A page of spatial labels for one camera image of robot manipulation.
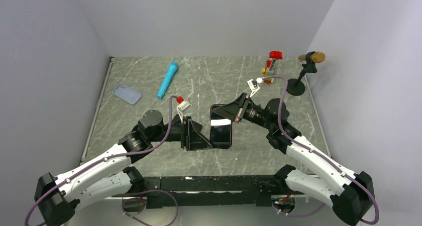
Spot blue toy microphone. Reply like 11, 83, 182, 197
157, 61, 178, 99

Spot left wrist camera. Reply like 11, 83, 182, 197
176, 96, 192, 121

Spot purple phone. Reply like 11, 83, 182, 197
210, 104, 232, 149

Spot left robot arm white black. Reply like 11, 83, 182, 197
30, 110, 212, 226

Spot lilac phone case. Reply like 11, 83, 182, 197
112, 83, 142, 105

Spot colourful toy brick stack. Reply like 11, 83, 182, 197
261, 51, 283, 84

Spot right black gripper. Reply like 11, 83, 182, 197
212, 93, 275, 131

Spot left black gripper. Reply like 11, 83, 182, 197
149, 116, 212, 151

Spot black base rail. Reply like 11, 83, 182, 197
122, 175, 293, 209

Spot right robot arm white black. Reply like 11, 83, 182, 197
212, 93, 375, 226

